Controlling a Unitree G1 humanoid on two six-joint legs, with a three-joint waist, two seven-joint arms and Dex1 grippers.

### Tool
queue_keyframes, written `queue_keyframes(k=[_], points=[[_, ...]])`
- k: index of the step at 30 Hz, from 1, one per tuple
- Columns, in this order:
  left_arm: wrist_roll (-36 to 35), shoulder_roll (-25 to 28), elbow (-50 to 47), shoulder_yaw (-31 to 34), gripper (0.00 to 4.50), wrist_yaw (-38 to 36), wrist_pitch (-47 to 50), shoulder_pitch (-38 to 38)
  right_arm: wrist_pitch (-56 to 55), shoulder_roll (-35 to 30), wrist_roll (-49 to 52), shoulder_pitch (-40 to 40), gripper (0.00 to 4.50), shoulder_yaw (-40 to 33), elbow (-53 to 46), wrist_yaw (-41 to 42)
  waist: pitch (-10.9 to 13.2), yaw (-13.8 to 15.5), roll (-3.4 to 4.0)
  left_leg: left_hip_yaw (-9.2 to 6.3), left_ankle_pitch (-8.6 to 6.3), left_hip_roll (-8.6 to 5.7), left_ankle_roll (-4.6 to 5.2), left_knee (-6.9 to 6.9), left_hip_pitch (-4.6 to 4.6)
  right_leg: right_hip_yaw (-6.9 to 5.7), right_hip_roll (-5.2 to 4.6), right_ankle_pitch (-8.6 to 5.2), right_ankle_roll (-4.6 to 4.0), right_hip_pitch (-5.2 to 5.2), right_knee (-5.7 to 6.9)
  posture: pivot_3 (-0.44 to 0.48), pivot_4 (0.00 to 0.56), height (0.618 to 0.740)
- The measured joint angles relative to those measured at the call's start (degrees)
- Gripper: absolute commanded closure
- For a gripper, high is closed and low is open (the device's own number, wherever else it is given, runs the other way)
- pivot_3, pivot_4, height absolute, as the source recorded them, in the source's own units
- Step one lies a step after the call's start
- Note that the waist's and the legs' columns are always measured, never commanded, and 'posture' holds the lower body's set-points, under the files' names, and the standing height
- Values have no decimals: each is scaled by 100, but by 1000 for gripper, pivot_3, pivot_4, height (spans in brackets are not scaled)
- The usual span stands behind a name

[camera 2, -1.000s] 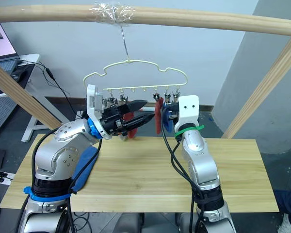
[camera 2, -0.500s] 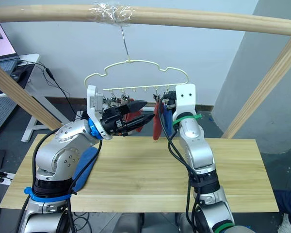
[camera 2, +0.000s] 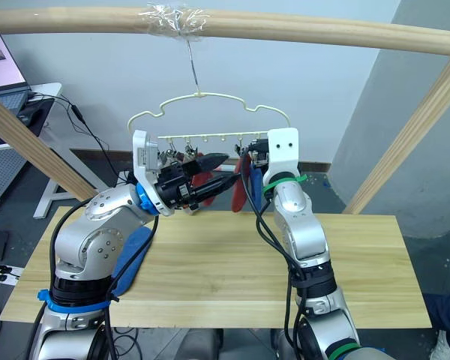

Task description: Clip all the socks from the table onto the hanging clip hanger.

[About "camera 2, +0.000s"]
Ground black desk cable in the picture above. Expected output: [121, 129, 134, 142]
[28, 92, 136, 185]

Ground red sock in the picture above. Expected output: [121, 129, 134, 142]
[190, 151, 219, 206]
[229, 156, 249, 214]

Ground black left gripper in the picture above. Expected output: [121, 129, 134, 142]
[154, 152, 243, 212]

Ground blue sock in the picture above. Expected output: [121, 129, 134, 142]
[246, 161, 266, 212]
[109, 224, 155, 298]

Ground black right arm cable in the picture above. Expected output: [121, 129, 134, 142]
[241, 148, 308, 360]

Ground clear plastic tape wrap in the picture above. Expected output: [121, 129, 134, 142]
[136, 2, 212, 41]

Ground blue cable clamp ring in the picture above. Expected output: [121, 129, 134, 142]
[36, 287, 113, 313]

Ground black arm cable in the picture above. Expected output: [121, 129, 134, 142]
[103, 215, 160, 360]
[241, 148, 308, 360]
[24, 197, 98, 360]

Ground person leg blue trousers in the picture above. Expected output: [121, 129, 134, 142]
[422, 292, 450, 341]

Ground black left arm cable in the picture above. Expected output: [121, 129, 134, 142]
[103, 215, 160, 360]
[24, 197, 98, 360]

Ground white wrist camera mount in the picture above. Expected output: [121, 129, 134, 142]
[131, 129, 176, 218]
[262, 127, 300, 188]

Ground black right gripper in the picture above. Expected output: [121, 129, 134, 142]
[247, 138, 271, 168]

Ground open laptop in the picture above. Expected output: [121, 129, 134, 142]
[0, 33, 32, 118]

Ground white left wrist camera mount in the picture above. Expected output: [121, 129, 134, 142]
[131, 129, 176, 218]

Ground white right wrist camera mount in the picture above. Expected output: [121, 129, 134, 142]
[262, 127, 300, 188]

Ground white shoe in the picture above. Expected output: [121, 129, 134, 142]
[428, 329, 450, 360]

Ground round wooden rail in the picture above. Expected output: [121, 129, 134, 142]
[0, 6, 450, 59]

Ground cream clip hanger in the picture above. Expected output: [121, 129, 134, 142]
[127, 37, 292, 152]

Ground grey pegboard panel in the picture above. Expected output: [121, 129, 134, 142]
[0, 148, 28, 219]

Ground white power strip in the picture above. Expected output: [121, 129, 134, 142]
[0, 264, 24, 287]

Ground white desk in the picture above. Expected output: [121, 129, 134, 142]
[0, 82, 83, 219]

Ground wooden diagonal brace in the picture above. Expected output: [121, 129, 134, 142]
[343, 55, 450, 215]
[0, 88, 99, 203]

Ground green zip tie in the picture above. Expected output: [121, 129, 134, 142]
[262, 172, 308, 193]

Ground black mouse pad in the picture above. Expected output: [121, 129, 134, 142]
[17, 97, 56, 137]

